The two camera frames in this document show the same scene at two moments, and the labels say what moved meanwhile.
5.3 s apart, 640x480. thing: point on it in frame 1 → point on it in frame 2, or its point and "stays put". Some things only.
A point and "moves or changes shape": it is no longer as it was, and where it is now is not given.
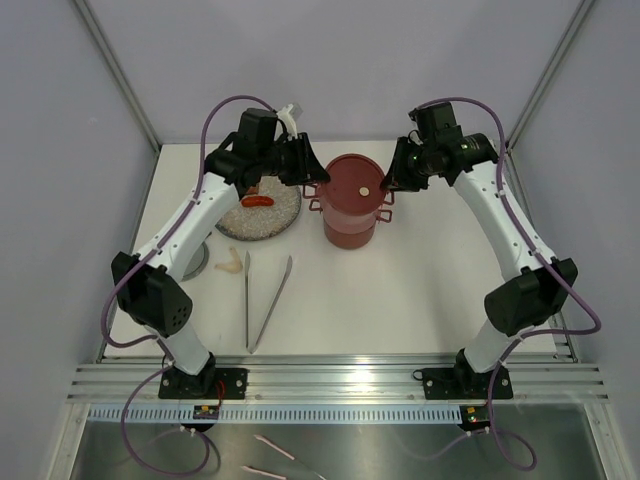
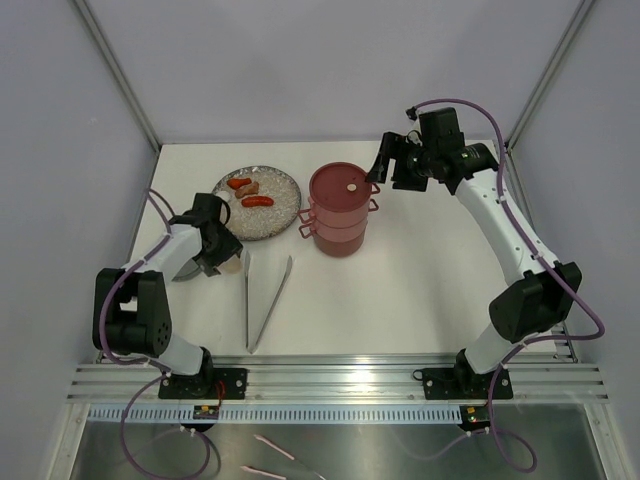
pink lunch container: x=350 y=223 moves or changes shape
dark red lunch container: x=348 y=241 moves or changes shape
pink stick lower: x=264 y=473 stays put
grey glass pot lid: x=198 y=261 stays put
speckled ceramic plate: x=250 y=223 stays put
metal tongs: x=247 y=260 stays put
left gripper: x=308 y=169 → x=229 y=247
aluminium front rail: x=140 y=383 stays put
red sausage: x=250 y=201 stays put
